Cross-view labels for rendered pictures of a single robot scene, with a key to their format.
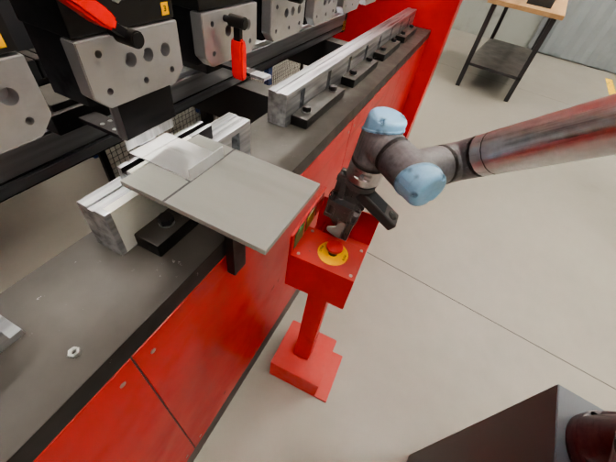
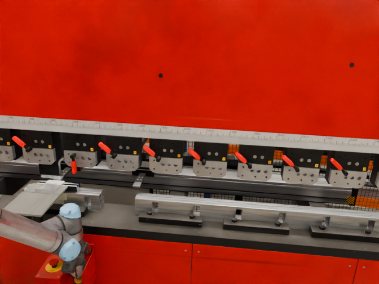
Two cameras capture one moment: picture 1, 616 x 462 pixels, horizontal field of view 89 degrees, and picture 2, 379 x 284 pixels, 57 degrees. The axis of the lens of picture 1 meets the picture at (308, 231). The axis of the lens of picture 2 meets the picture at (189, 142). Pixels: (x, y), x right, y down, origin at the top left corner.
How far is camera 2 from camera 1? 162 cm
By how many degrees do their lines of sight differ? 66
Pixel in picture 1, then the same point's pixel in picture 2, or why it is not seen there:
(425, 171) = not seen: hidden behind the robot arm
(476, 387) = not seen: outside the picture
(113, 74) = (30, 156)
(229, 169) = (44, 196)
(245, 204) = (23, 203)
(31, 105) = (9, 155)
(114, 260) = not seen: hidden behind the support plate
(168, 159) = (46, 186)
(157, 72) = (43, 160)
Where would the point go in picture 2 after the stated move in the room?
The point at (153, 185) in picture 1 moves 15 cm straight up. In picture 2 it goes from (31, 187) to (26, 159)
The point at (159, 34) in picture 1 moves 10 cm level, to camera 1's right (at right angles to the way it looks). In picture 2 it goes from (45, 151) to (42, 160)
